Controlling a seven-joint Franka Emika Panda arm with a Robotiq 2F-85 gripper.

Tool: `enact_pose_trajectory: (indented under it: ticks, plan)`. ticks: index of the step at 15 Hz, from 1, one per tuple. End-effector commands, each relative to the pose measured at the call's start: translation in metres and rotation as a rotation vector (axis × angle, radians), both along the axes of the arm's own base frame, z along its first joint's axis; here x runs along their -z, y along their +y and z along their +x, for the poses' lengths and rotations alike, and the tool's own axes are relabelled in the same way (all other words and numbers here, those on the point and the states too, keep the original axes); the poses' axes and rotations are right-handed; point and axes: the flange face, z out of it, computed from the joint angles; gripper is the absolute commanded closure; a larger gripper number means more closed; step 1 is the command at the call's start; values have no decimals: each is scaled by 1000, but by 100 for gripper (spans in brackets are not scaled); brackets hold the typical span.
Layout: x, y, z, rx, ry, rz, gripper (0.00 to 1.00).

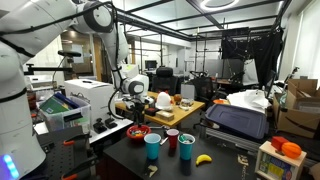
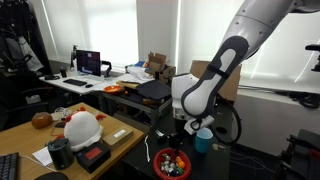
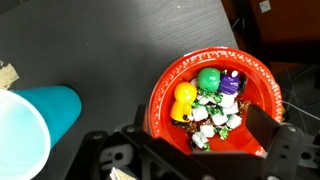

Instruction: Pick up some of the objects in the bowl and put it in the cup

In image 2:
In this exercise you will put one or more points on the black headset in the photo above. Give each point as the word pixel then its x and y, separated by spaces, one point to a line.
pixel 51 77

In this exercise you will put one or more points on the teal plastic cup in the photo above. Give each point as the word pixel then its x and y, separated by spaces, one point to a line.
pixel 203 143

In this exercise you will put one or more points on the black box red label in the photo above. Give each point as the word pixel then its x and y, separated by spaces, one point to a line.
pixel 85 163

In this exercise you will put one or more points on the brown ball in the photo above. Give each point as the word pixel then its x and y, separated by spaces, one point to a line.
pixel 41 120

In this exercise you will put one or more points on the torn yellowish paper scrap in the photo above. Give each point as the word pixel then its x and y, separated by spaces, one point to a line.
pixel 216 146

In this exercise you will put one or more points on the black computer mouse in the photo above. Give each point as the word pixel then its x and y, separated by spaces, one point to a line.
pixel 89 86

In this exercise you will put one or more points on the metal frame table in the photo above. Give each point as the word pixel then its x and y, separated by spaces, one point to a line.
pixel 140 104

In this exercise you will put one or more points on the dark slim desk stand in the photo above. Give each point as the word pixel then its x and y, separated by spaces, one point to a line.
pixel 73 58

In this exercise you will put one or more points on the white paper sheet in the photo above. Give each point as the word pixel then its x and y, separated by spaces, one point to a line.
pixel 41 156

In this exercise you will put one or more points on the black cylinder speaker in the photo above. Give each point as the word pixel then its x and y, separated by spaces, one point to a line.
pixel 61 155

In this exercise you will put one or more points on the black office chair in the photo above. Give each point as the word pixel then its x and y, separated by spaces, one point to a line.
pixel 10 113

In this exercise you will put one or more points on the orange bowl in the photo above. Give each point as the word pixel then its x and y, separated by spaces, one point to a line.
pixel 113 89

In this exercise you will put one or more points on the wooden desk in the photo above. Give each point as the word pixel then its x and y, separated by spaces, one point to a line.
pixel 20 140

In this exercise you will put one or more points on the open cardboard box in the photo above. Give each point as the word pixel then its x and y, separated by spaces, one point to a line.
pixel 156 61

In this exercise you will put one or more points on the black curved stand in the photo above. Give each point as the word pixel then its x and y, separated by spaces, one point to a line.
pixel 108 66

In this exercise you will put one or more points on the white desk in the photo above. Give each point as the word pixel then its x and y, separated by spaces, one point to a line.
pixel 100 85

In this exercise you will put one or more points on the purple toy piece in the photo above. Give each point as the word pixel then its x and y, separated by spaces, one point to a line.
pixel 174 173

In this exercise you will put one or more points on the black mug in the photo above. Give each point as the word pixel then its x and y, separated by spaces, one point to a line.
pixel 63 73

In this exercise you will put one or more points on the computer monitor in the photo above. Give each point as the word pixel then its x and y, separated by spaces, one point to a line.
pixel 88 62

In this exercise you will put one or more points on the tan flat book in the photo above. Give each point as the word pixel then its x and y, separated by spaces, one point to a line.
pixel 128 85

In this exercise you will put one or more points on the clear plastic container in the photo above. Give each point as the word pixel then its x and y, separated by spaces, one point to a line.
pixel 63 111

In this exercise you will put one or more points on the black rounded object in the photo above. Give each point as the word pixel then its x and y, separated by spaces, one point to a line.
pixel 51 176

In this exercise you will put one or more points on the green plastic ball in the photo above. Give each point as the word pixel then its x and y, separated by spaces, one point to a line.
pixel 180 171

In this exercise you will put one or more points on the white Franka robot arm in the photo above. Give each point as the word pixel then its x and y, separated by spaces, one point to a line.
pixel 240 30

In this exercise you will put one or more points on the white tissue box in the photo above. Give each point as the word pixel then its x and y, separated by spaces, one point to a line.
pixel 33 100

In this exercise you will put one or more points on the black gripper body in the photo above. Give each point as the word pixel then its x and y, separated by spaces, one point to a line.
pixel 178 128

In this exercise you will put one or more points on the white paper pile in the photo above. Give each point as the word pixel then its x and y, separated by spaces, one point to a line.
pixel 138 73

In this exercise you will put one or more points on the black keyboard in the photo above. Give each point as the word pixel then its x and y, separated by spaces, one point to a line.
pixel 8 166
pixel 75 82

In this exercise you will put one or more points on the white plush chicken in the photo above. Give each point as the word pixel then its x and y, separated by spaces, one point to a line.
pixel 81 130

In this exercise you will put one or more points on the dark plastic bin lid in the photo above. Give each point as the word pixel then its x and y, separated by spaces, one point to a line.
pixel 153 90

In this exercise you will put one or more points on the small black clip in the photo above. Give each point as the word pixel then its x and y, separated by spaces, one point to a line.
pixel 160 134

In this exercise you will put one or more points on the black wallet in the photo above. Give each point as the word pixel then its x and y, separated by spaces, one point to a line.
pixel 60 124

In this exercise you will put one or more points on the red plastic bowl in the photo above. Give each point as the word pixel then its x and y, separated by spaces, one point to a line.
pixel 158 166

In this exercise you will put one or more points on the small brown cardboard box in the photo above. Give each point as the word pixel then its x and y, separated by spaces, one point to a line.
pixel 116 138

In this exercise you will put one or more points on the large cardboard box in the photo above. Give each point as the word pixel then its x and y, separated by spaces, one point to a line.
pixel 200 68

